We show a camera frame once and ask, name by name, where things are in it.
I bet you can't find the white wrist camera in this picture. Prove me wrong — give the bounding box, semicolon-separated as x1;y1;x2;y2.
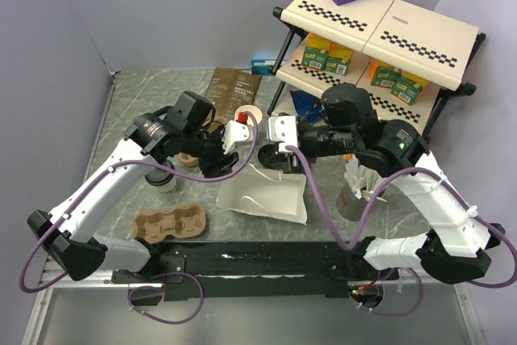
267;116;298;154
222;112;254;154

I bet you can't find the cream checkered shelf rack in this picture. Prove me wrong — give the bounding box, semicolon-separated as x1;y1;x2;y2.
268;0;486;137

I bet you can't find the separated brown cup carrier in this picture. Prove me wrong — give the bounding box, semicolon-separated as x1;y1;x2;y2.
132;203;207;244

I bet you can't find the blue chip bag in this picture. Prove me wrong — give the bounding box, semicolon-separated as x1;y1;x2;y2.
290;90;327;124

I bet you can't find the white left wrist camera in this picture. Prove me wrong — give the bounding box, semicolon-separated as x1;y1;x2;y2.
222;112;254;154

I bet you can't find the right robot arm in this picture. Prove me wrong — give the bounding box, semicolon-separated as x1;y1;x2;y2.
267;83;508;285

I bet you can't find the blue R&O box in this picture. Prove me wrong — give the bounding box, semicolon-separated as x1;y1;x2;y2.
250;57;276;75

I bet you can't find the light blue paper bag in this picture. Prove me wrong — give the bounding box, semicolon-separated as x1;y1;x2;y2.
216;163;308;225

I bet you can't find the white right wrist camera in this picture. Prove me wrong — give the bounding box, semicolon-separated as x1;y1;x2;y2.
267;116;298;154

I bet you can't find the black cup lid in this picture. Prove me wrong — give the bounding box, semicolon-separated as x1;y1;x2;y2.
145;168;173;187
258;144;288;171

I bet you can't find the green juice carton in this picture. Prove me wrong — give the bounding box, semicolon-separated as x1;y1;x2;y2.
324;55;351;76
301;46;328;70
390;76;423;106
370;65;401;88

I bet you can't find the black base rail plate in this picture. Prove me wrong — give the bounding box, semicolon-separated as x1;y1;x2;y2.
106;238;399;306

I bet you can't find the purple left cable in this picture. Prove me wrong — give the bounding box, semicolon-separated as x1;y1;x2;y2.
19;112;259;324

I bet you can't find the grey cup of stirrers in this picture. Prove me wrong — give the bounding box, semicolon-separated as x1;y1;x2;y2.
336;154;385;221

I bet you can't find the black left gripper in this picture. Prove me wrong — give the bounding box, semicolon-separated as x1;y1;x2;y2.
182;124;239;179

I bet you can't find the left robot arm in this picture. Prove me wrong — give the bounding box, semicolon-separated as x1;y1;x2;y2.
27;91;250;282

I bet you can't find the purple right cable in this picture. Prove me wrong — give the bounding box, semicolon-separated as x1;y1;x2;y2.
284;145;517;318

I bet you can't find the single white paper cup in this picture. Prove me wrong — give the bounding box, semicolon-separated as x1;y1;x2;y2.
155;175;177;196

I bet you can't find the brown pulp cup carrier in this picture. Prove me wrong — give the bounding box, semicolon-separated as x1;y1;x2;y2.
176;116;229;167

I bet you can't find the white paper cup stack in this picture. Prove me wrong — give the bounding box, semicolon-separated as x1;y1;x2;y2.
234;105;263;126

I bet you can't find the purple cable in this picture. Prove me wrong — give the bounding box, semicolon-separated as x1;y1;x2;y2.
19;112;259;324
284;145;517;318

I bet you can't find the brown coffee bean bag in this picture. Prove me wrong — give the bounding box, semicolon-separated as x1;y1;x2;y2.
204;67;262;119

